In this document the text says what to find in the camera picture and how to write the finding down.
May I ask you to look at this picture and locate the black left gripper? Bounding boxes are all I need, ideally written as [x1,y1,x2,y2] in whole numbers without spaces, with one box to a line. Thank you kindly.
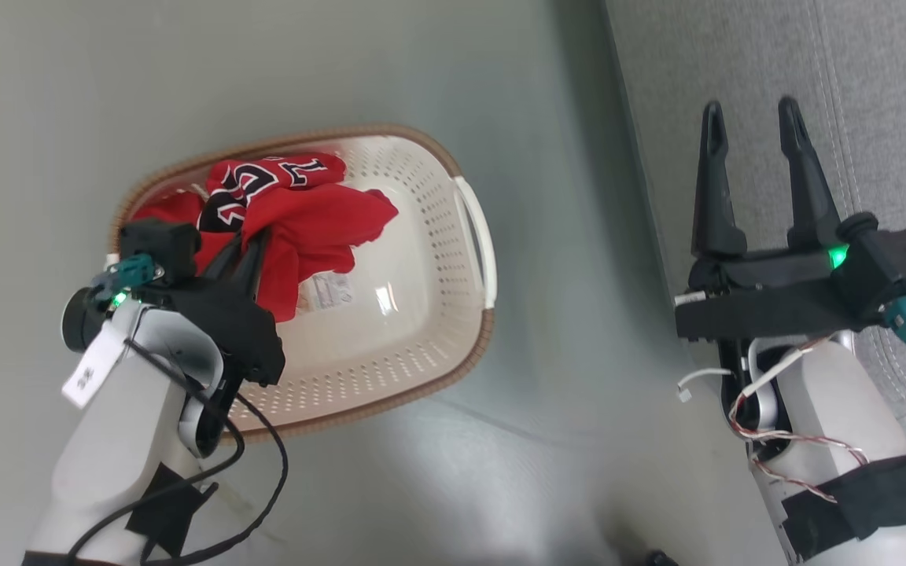
[141,227,287,388]

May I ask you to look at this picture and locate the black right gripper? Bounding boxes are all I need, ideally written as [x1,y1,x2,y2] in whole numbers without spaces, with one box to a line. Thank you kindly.
[672,95,875,342]

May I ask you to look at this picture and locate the red jersey garment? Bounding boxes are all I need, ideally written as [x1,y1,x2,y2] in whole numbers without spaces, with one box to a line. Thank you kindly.
[132,152,400,324]

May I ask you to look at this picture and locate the grey fabric sofa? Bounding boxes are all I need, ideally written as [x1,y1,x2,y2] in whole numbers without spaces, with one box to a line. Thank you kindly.
[602,0,906,512]

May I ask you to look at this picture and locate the white printed label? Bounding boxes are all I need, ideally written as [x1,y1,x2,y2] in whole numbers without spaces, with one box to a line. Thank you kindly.
[299,270,356,312]

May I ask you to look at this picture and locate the white perforated laundry basket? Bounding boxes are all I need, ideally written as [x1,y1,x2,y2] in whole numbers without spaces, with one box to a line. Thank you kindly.
[109,123,499,441]

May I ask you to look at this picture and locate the white paper tag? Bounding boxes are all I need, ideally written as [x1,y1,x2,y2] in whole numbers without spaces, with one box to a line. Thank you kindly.
[61,320,131,410]

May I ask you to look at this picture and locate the teal left camera connector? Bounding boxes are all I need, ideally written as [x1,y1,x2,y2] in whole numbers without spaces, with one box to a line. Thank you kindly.
[91,253,165,304]

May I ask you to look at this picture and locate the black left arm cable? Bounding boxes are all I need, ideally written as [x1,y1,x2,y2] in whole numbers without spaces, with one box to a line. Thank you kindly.
[66,336,291,566]

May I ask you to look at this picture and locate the red and white twisted wires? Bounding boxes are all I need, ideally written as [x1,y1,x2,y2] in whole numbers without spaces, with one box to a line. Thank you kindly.
[727,334,871,504]

